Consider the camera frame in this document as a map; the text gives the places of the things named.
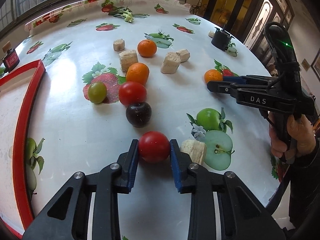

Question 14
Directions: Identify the right hand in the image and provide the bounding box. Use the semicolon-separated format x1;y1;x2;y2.
269;114;317;158

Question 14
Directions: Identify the small beige block by container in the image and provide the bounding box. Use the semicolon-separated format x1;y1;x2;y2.
208;31;215;38

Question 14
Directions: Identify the fruit print tablecloth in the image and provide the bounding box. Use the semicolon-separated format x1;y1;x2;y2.
0;0;281;240

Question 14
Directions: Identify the beige block tall striped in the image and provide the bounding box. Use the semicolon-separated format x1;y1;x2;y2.
119;50;138;72

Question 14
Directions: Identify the green leafy vegetable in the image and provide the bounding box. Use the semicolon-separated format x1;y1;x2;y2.
108;7;150;23

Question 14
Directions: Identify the small beige block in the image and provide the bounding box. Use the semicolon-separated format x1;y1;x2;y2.
113;38;125;51
208;31;215;38

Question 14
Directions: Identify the red rimmed white tray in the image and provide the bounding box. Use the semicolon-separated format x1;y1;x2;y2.
1;60;46;237

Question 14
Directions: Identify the green grape tomato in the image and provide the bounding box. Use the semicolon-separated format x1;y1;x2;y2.
88;82;107;104

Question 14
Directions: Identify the red tomato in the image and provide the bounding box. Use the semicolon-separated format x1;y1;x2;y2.
138;131;170;164
118;81;147;107

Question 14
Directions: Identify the dark plum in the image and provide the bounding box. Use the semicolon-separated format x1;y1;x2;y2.
126;102;152;128

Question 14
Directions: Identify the orange mandarin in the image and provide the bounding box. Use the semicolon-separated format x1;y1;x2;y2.
125;62;150;86
137;39;157;57
204;69;223;83

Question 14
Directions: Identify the black round container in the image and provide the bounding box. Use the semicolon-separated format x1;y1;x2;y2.
211;27;234;51

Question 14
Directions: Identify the black jar red label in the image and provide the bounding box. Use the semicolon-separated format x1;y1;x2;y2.
2;48;20;73

